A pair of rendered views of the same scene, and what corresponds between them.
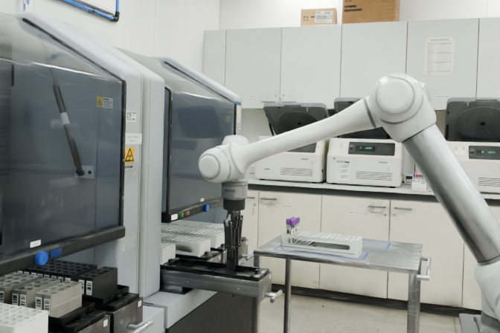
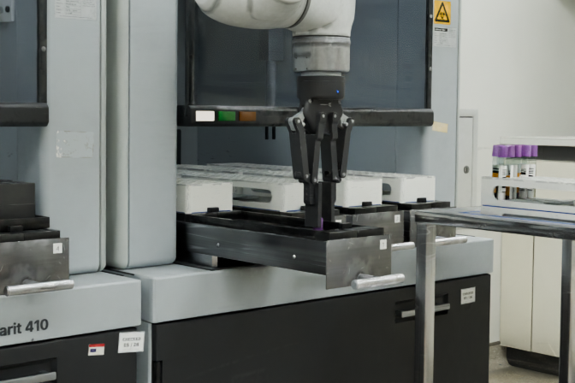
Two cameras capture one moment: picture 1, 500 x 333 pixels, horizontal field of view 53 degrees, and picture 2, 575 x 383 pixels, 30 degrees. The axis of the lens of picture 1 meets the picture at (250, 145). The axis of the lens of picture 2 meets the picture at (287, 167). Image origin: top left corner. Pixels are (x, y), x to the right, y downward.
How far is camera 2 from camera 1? 0.78 m
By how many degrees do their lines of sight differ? 29
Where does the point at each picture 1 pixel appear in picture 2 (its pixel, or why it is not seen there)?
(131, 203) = (79, 67)
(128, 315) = (23, 262)
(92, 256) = (14, 167)
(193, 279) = (227, 238)
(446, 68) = not seen: outside the picture
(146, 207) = (127, 85)
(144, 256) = (124, 181)
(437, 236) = not seen: outside the picture
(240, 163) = not seen: outside the picture
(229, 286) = (280, 252)
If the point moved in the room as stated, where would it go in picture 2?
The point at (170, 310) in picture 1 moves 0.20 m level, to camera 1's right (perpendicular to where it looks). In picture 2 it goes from (163, 289) to (277, 301)
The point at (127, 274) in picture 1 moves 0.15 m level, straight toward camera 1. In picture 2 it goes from (72, 206) to (23, 215)
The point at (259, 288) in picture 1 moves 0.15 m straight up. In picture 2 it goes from (328, 256) to (329, 150)
